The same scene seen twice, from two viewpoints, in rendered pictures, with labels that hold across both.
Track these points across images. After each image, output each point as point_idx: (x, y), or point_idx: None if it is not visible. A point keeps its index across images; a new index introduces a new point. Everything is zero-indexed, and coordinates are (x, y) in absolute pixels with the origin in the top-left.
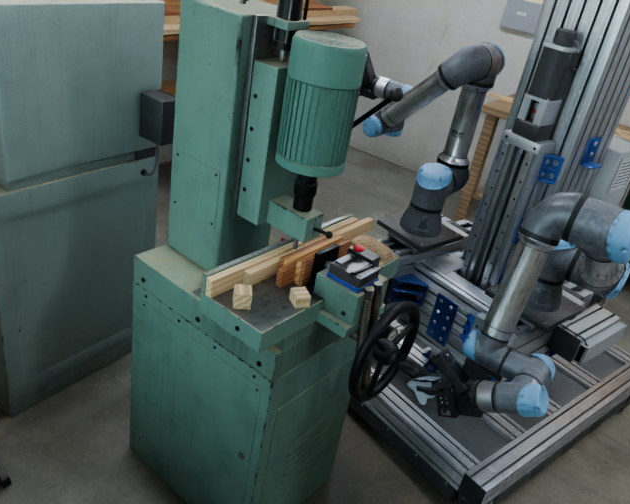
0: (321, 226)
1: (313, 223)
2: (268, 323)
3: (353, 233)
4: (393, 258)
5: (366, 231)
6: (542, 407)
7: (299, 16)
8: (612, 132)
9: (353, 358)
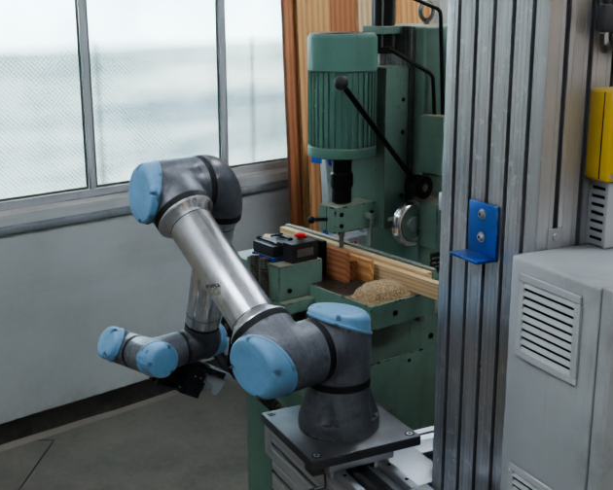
0: (335, 223)
1: (324, 212)
2: (242, 255)
3: (408, 282)
4: (365, 302)
5: (429, 296)
6: (100, 343)
7: (378, 21)
8: (529, 211)
9: None
